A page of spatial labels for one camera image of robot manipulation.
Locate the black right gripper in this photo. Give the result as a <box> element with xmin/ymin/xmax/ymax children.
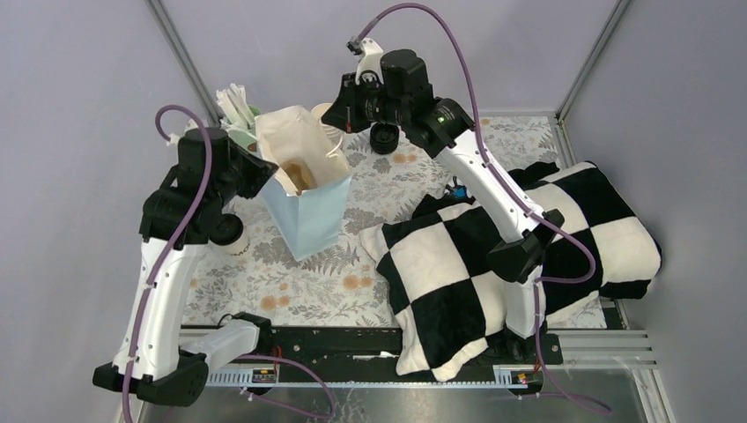
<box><xmin>322</xmin><ymin>71</ymin><xmax>408</xmax><ymax>134</ymax></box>

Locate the black plastic cup lid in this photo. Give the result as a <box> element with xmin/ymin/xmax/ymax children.
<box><xmin>209</xmin><ymin>213</ymin><xmax>244</xmax><ymax>247</ymax></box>

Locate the single cardboard cup carrier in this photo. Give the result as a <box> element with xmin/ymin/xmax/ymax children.
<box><xmin>282</xmin><ymin>160</ymin><xmax>317</xmax><ymax>195</ymax></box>

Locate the single white paper cup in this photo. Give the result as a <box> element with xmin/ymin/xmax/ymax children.
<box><xmin>222</xmin><ymin>231</ymin><xmax>250</xmax><ymax>256</ymax></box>

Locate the light blue paper bag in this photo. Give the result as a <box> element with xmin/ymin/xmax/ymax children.
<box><xmin>255</xmin><ymin>106</ymin><xmax>352</xmax><ymax>261</ymax></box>

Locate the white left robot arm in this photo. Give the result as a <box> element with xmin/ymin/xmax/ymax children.
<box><xmin>92</xmin><ymin>128</ymin><xmax>277</xmax><ymax>407</ymax></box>

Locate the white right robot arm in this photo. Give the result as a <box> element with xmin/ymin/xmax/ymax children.
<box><xmin>322</xmin><ymin>44</ymin><xmax>563</xmax><ymax>363</ymax></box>

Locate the stack of paper cups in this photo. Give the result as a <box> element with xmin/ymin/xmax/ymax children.
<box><xmin>310</xmin><ymin>102</ymin><xmax>345</xmax><ymax>154</ymax></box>

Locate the green cup with straws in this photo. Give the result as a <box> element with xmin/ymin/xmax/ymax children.
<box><xmin>216</xmin><ymin>84</ymin><xmax>261</xmax><ymax>155</ymax></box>

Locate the floral patterned table mat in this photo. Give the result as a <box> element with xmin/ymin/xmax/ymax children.
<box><xmin>181</xmin><ymin>115</ymin><xmax>608</xmax><ymax>329</ymax></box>

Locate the blue white patterned object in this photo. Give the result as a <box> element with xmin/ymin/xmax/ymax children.
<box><xmin>444</xmin><ymin>178</ymin><xmax>472</xmax><ymax>199</ymax></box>

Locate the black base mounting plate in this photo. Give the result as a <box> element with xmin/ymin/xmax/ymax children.
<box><xmin>218</xmin><ymin>303</ymin><xmax>628</xmax><ymax>384</ymax></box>

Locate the black white checkered pillow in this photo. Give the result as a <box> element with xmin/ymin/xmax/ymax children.
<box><xmin>359</xmin><ymin>162</ymin><xmax>662</xmax><ymax>382</ymax></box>

